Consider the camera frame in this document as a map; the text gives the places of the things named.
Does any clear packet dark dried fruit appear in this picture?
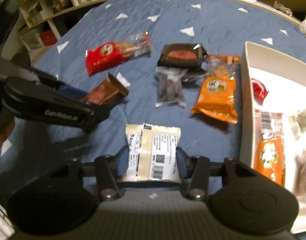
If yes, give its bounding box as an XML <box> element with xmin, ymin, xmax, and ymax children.
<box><xmin>155</xmin><ymin>67</ymin><xmax>187</xmax><ymax>109</ymax></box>

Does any orange biscuit packet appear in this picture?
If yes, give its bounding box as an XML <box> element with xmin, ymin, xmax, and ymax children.
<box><xmin>190</xmin><ymin>54</ymin><xmax>241</xmax><ymax>125</ymax></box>

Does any red white striped candy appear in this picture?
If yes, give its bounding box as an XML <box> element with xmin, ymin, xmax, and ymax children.
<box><xmin>251</xmin><ymin>78</ymin><xmax>269</xmax><ymax>101</ymax></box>

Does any wooden shelf unit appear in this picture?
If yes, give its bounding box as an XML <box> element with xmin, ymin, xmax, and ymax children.
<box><xmin>17</xmin><ymin>0</ymin><xmax>304</xmax><ymax>53</ymax></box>

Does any green white candy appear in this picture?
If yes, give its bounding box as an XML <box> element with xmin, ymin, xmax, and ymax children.
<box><xmin>289</xmin><ymin>108</ymin><xmax>306</xmax><ymax>141</ymax></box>

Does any black mooncake packet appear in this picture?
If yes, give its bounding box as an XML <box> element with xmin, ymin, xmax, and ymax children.
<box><xmin>157</xmin><ymin>43</ymin><xmax>207</xmax><ymax>69</ymax></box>

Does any grey stone figurine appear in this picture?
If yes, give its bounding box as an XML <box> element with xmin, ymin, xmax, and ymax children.
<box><xmin>272</xmin><ymin>0</ymin><xmax>294</xmax><ymax>17</ymax></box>

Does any brown figurine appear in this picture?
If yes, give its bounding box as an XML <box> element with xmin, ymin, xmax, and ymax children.
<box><xmin>51</xmin><ymin>0</ymin><xmax>71</xmax><ymax>13</ymax></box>

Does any white barcode snack packet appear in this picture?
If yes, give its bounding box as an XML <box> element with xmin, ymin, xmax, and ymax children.
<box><xmin>117</xmin><ymin>123</ymin><xmax>183</xmax><ymax>182</ymax></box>

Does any red storage box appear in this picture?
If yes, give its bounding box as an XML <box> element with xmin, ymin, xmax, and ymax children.
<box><xmin>40</xmin><ymin>30</ymin><xmax>59</xmax><ymax>47</ymax></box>

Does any person's left hand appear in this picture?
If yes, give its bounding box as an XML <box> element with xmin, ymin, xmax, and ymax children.
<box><xmin>0</xmin><ymin>115</ymin><xmax>16</xmax><ymax>151</ymax></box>

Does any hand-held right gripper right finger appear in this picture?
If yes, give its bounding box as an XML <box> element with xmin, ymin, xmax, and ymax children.
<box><xmin>176</xmin><ymin>147</ymin><xmax>264</xmax><ymax>200</ymax></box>

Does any brown snack packet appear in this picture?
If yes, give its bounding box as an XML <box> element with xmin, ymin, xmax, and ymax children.
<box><xmin>82</xmin><ymin>72</ymin><xmax>130</xmax><ymax>106</ymax></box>

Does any red biscuit packet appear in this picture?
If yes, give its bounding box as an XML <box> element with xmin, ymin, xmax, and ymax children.
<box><xmin>85</xmin><ymin>31</ymin><xmax>153</xmax><ymax>76</ymax></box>

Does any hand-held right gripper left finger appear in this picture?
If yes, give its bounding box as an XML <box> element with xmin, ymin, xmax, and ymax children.
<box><xmin>60</xmin><ymin>146</ymin><xmax>130</xmax><ymax>200</ymax></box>

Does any shallow white cardboard box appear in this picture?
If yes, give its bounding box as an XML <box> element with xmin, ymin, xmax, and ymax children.
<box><xmin>239</xmin><ymin>41</ymin><xmax>306</xmax><ymax>233</ymax></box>

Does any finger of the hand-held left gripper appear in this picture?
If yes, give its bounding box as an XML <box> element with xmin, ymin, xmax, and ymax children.
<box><xmin>79</xmin><ymin>101</ymin><xmax>111</xmax><ymax>134</ymax></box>
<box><xmin>30</xmin><ymin>67</ymin><xmax>89</xmax><ymax>102</ymax></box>

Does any clear storage bin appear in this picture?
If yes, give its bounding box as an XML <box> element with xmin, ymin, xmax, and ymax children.
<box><xmin>20</xmin><ymin>28</ymin><xmax>45</xmax><ymax>52</ymax></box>

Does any small cardboard box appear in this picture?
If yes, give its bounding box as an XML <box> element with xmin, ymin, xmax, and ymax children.
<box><xmin>25</xmin><ymin>2</ymin><xmax>44</xmax><ymax>28</ymax></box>

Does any orange snack packet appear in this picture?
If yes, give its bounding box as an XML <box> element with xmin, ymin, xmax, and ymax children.
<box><xmin>252</xmin><ymin>112</ymin><xmax>286</xmax><ymax>186</ymax></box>

